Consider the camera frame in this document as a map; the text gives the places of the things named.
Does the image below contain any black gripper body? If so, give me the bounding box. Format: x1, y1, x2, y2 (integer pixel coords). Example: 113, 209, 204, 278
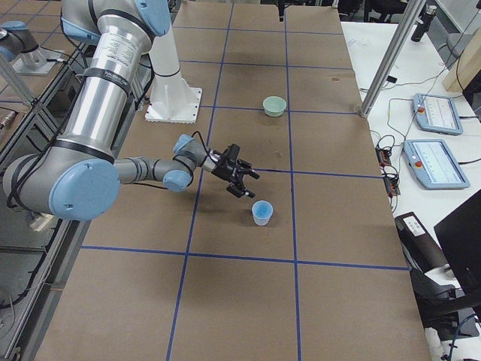
210, 144, 245, 186

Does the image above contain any light blue plastic cup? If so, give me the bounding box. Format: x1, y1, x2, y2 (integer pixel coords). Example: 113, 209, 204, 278
251, 200, 274, 226

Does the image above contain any pale green ceramic bowl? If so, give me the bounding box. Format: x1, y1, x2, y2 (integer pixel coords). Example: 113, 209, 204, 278
262, 96, 287, 117

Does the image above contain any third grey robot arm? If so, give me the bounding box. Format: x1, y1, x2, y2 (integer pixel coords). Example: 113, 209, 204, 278
1, 20, 56, 76

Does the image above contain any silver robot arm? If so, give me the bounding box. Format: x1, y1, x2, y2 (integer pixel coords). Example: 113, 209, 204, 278
3, 1, 254, 221

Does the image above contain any black water bottle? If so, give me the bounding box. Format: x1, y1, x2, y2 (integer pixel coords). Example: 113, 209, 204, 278
410, 5, 437, 42

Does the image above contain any lower teach pendant tablet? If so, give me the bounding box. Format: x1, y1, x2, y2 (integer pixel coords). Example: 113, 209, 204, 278
403, 139, 470, 190

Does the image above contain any teach pendant tablet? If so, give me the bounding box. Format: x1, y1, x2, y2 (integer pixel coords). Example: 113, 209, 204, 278
413, 93, 463, 135
403, 139, 470, 190

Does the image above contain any white power strip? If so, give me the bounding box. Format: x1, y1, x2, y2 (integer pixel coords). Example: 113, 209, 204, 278
29, 214, 53, 232

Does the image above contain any black box with label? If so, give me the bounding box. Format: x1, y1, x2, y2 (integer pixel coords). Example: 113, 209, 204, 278
395, 212, 448, 273

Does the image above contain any upper teach pendant tablet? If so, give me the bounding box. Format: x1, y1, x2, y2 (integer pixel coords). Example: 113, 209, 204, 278
413, 93, 463, 135

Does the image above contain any black computer monitor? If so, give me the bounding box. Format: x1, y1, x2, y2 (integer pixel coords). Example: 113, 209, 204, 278
434, 191, 481, 293

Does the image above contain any wooden board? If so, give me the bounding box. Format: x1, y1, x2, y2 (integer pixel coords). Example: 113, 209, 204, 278
442, 29, 480, 93

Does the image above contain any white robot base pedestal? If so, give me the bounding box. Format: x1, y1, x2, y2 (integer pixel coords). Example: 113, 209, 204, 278
146, 29, 202, 124

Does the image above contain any small electronics board with wires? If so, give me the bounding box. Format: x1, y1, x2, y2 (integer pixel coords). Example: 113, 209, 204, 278
375, 135, 401, 199

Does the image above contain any aluminium frame post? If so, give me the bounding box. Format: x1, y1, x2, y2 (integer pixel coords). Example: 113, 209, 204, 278
358, 0, 425, 118

